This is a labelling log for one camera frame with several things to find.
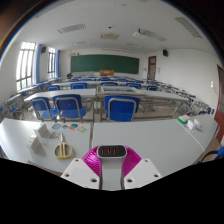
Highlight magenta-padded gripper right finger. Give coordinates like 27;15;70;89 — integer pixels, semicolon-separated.
122;145;163;191

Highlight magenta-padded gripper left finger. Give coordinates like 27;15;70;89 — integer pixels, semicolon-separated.
60;145;103;190

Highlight white block charger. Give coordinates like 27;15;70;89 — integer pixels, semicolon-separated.
96;144;128;191

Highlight small white box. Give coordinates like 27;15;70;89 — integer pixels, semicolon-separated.
26;134;47;156
33;123;52;139

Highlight green and white box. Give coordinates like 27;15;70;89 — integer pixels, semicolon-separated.
177;114;191;124

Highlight blue classroom chair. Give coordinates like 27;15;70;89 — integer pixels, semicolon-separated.
29;96;59;122
104;95;141;123
52;94;88;123

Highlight group of blue chairs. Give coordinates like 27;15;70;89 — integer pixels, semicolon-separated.
0;74;214;116

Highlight red-brown side door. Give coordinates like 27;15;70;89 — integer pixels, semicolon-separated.
213;64;224;144

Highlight orange teacher podium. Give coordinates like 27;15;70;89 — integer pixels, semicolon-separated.
99;69;115;77

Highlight brown wooden door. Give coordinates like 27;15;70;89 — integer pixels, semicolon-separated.
147;55;157;81

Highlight blue curtain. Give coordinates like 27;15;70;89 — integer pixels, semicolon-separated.
34;43;43;84
55;49;61;79

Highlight green chalkboard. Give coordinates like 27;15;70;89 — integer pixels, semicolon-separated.
70;54;140;75

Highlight tall bright window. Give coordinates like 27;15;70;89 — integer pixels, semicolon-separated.
47;46;57;79
15;41;37;92

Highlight white ceiling projector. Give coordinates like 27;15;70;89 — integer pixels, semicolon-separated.
132;29;148;38

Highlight ceiling air conditioner panel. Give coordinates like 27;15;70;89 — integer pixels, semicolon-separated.
100;32;120;40

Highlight group of ceiling lights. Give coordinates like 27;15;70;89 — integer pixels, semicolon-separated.
33;0;204;43

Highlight yellow-handled scissors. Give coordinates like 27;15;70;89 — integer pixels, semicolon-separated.
53;133;74;160

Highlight blue chair with black frame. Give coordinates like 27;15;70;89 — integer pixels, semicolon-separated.
199;145;224;164

